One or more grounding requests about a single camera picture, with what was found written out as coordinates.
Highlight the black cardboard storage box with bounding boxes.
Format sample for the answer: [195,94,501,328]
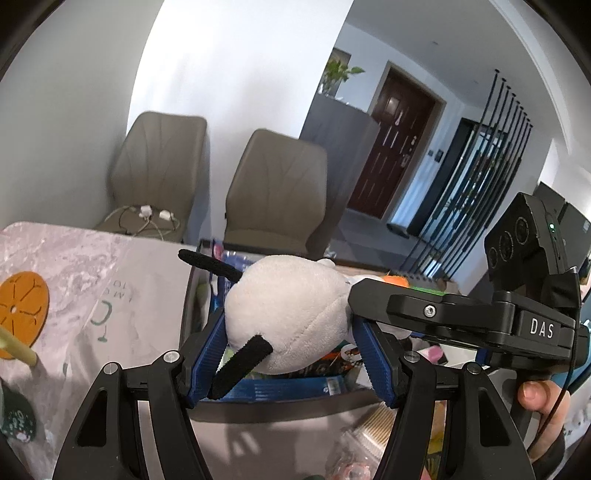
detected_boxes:
[180,237,451,423]

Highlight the tangled charger cables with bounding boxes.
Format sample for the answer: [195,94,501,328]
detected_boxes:
[104,205,182,241]

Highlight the orange round coaster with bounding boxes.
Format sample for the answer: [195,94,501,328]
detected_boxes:
[0,271,50,360]

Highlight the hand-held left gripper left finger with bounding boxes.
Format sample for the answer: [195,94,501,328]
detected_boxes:
[52,307,227,480]

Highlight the person's right hand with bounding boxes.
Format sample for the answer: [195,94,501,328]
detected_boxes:
[516,378,573,460]

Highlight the clear tub of toothpicks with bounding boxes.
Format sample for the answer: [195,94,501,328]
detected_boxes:
[342,408,402,462]

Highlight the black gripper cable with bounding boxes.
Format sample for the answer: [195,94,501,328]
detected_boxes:
[529,268,581,455]

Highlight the grey cabinet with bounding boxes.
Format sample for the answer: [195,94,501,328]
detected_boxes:
[300,95,380,268]

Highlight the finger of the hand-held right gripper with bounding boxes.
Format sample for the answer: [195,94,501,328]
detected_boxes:
[348,276,515,346]

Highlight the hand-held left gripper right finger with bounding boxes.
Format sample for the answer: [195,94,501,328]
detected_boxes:
[353,320,532,480]

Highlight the dark brown door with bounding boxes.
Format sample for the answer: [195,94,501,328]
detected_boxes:
[346,62,446,220]

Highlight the teal printed box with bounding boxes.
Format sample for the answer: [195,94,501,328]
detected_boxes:
[314,348,366,376]

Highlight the beige upholstered chair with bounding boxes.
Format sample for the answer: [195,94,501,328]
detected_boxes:
[95,111,208,243]
[223,129,329,259]

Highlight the grey marble desktop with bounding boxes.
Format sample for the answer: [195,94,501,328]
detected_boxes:
[0,222,462,480]

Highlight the green potted plant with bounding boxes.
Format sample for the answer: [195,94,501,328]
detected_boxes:
[321,60,365,97]

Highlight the white plush with black ears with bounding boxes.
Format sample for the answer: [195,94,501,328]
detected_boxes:
[178,249,358,400]

